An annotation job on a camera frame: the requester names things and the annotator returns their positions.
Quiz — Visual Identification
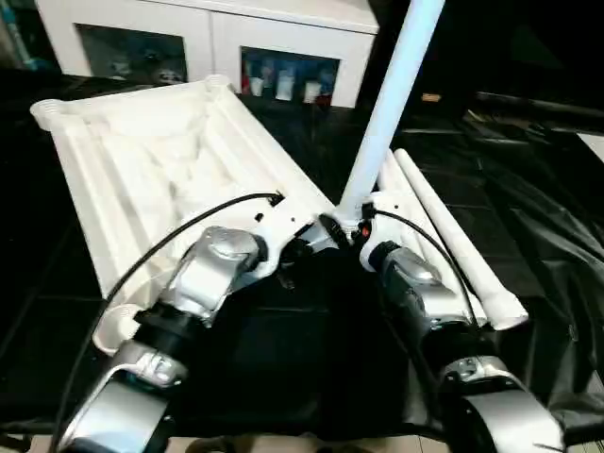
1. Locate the white glass-door cabinet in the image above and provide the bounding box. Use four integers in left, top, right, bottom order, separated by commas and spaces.
35, 0, 381, 109

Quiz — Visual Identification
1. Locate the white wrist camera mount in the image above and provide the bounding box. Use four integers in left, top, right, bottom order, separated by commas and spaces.
254, 193, 315, 279
358, 191, 411, 270

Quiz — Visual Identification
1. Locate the white plastic table top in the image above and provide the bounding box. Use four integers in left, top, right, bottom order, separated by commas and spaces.
28, 74, 341, 358

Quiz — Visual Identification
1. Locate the black table mat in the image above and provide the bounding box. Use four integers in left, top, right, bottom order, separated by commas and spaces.
0, 65, 604, 443

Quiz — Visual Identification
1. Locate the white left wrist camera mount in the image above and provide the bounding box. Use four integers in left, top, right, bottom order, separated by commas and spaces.
254, 193, 315, 279

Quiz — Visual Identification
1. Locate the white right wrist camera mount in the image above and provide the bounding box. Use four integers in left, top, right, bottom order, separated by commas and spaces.
358, 191, 411, 270

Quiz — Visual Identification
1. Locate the white flat panel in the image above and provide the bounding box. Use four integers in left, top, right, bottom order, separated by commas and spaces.
578, 131, 604, 167

